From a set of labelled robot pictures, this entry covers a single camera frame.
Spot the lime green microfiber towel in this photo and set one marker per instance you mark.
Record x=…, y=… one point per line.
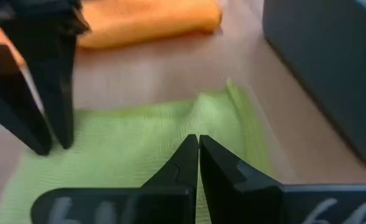
x=124, y=149

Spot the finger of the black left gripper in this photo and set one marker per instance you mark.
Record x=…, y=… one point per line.
x=58, y=77
x=8, y=93

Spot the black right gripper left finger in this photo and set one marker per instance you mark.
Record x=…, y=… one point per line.
x=170, y=186

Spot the orange microfiber towel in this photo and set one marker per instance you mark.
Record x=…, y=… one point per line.
x=145, y=21

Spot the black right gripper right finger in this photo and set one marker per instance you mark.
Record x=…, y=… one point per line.
x=232, y=186

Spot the blue-grey plastic bin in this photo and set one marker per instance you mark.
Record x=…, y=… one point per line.
x=332, y=62

